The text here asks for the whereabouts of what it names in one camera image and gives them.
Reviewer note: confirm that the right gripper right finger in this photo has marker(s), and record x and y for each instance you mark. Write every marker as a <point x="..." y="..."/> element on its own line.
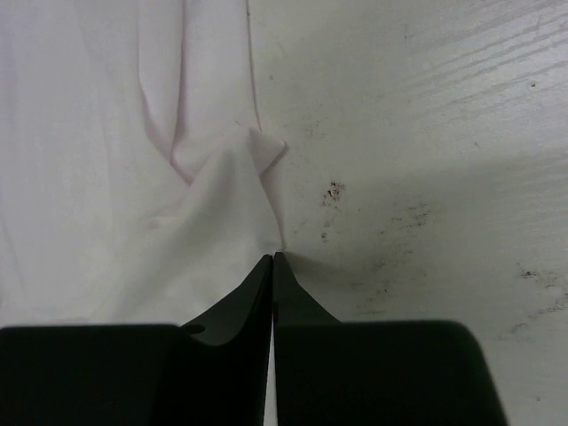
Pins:
<point x="409" y="372"/>

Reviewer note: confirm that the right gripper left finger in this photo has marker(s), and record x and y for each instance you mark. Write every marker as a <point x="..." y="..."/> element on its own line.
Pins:
<point x="210" y="371"/>

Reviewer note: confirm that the white tank top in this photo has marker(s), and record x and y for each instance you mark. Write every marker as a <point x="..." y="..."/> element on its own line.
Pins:
<point x="132" y="163"/>

